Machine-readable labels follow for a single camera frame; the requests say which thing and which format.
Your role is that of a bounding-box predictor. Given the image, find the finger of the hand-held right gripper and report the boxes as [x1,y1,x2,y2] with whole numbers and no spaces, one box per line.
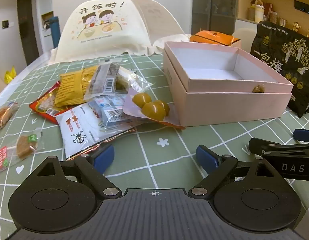
[249,137,309,157]
[293,129,309,142]

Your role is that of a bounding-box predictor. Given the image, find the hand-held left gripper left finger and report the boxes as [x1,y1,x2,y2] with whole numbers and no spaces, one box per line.
[36,144,122,199]

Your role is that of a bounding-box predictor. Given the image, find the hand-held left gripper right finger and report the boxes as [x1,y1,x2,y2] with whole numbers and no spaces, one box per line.
[188,144,277,199]

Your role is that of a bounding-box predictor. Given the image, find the white snack packet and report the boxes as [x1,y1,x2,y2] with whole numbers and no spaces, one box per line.
[55,104,137,159]

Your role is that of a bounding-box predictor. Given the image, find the blue candy clear packet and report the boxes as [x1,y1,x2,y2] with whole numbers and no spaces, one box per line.
[88,95,131,132]

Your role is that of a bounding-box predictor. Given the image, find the pink cardboard box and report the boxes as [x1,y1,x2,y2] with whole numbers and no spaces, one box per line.
[162,41,294,127]

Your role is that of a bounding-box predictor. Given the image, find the clear candy packet red label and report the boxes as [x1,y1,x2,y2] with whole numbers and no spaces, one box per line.
[0,129,45,176]

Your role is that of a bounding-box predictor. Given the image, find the round pastry packet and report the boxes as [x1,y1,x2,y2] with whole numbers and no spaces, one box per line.
[0,102,18,130]

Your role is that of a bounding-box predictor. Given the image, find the clear barcode snack packet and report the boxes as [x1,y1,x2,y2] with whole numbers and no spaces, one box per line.
[84,63,121,100]

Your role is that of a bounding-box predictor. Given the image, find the yellow strip snack packet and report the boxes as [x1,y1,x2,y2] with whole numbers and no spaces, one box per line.
[54,65,100,107]

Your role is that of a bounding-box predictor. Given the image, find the red snack packet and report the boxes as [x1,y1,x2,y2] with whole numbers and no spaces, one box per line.
[29,81,67,125]

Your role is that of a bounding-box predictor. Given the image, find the black snack bag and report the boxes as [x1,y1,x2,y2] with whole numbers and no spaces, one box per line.
[250,20,309,118]

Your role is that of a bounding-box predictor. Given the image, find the cream chair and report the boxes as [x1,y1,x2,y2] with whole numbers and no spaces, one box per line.
[231,27,258,53]

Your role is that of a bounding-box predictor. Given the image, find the orange box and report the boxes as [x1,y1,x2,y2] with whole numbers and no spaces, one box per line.
[189,30,241,47]

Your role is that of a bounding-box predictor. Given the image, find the cream cartoon food cover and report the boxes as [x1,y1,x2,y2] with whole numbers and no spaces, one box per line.
[50,0,192,63]

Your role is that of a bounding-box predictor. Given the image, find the yellow plastic bag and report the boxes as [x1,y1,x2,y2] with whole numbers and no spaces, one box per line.
[4,67,17,84]

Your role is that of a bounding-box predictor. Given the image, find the yellow white cup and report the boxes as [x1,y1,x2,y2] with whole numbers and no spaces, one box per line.
[254,4,265,22]

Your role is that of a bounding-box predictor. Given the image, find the dark glass cabinet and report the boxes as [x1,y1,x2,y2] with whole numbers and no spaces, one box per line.
[191,0,237,35]

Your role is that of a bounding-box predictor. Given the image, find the dark wooden door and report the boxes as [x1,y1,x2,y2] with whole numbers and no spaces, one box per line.
[17,0,40,67]

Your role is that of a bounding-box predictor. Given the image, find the black wall strip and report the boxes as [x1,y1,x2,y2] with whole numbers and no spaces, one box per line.
[294,1,309,12]

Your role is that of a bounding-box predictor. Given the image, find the wall recess box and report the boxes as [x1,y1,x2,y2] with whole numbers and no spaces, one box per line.
[41,11,55,30]

